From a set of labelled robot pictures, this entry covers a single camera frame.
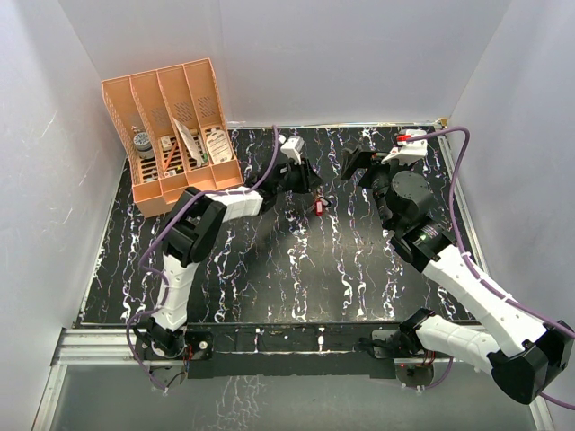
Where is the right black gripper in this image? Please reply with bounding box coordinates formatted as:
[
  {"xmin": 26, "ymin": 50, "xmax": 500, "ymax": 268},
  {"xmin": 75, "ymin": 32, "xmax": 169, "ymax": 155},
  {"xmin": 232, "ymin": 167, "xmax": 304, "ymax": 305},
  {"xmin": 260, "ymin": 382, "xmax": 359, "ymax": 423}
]
[{"xmin": 341, "ymin": 145, "xmax": 412, "ymax": 231}]

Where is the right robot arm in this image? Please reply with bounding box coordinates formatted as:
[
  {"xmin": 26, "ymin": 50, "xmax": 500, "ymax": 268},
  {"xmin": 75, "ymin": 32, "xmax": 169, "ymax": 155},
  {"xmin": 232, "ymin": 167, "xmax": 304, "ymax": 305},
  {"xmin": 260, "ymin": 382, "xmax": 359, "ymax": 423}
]
[{"xmin": 341, "ymin": 145, "xmax": 573, "ymax": 404}]

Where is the white labelled packet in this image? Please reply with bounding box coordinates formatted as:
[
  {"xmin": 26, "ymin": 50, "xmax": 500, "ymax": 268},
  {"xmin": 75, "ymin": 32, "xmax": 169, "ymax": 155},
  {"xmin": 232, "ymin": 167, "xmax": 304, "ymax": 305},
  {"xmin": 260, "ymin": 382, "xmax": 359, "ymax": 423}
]
[{"xmin": 205, "ymin": 128, "xmax": 234, "ymax": 164}]

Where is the white printed card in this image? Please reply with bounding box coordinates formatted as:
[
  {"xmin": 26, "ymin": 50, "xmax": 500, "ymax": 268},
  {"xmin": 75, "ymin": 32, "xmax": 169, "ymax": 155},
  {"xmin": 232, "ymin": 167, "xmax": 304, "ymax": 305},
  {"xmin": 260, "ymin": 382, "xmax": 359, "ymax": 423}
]
[{"xmin": 173, "ymin": 118, "xmax": 204, "ymax": 167}]

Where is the small beige box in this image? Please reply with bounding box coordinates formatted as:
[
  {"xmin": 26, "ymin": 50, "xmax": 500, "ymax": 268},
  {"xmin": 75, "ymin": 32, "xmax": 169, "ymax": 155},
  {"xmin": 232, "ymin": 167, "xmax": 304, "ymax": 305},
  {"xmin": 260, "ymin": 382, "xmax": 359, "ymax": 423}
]
[{"xmin": 160, "ymin": 136, "xmax": 176, "ymax": 152}]

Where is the grey round canister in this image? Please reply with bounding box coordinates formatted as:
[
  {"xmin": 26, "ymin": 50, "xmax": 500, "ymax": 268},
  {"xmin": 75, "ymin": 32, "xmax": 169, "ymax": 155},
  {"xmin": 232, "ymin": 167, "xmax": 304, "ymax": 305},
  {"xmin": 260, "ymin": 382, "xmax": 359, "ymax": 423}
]
[{"xmin": 132, "ymin": 126, "xmax": 154, "ymax": 160}]

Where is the red key tag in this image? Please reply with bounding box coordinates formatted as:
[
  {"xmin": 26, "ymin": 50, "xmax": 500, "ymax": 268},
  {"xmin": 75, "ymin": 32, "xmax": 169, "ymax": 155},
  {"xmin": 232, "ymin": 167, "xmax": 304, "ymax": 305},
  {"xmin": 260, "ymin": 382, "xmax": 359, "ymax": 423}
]
[{"xmin": 314, "ymin": 197, "xmax": 332, "ymax": 216}]

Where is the orange plastic file organizer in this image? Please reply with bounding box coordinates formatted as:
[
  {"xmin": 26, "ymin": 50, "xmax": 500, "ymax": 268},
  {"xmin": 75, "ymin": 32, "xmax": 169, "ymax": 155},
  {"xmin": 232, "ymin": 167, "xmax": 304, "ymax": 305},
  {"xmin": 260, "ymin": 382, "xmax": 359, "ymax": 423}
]
[{"xmin": 102, "ymin": 58, "xmax": 243, "ymax": 217}]

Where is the aluminium frame rail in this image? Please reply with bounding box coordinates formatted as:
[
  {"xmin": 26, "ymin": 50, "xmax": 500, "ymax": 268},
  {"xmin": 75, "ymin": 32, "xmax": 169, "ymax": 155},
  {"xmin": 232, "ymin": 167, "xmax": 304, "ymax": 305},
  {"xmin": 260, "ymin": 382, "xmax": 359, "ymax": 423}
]
[{"xmin": 430, "ymin": 119, "xmax": 556, "ymax": 431}]

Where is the black front base bar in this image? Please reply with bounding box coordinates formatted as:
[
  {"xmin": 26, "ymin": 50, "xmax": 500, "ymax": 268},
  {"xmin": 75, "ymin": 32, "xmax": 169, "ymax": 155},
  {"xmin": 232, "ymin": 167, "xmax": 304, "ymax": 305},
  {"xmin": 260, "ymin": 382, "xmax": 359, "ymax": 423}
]
[{"xmin": 181, "ymin": 321, "xmax": 455, "ymax": 381}]

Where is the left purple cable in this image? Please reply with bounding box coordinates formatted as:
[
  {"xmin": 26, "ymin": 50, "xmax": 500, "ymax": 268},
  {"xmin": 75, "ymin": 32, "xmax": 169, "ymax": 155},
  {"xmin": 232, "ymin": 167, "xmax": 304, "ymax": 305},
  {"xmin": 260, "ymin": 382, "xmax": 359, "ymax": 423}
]
[{"xmin": 125, "ymin": 125, "xmax": 282, "ymax": 391}]

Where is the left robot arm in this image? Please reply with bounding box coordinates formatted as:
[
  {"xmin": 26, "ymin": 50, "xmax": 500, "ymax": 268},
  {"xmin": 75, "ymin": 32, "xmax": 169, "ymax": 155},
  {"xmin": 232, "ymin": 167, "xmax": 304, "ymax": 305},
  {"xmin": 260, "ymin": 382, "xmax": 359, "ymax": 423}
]
[{"xmin": 133, "ymin": 158, "xmax": 323, "ymax": 358}]

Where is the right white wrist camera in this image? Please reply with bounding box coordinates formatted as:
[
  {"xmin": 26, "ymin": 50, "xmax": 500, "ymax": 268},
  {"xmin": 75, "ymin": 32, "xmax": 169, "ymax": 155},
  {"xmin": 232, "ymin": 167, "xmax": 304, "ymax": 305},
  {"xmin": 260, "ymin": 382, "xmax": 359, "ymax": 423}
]
[{"xmin": 381, "ymin": 129, "xmax": 428, "ymax": 166}]

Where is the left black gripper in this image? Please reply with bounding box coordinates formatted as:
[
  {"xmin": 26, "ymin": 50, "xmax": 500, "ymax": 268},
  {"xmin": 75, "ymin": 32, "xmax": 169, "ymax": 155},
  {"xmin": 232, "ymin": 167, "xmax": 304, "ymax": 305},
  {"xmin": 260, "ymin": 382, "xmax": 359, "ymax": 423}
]
[{"xmin": 273, "ymin": 158, "xmax": 323, "ymax": 196}]

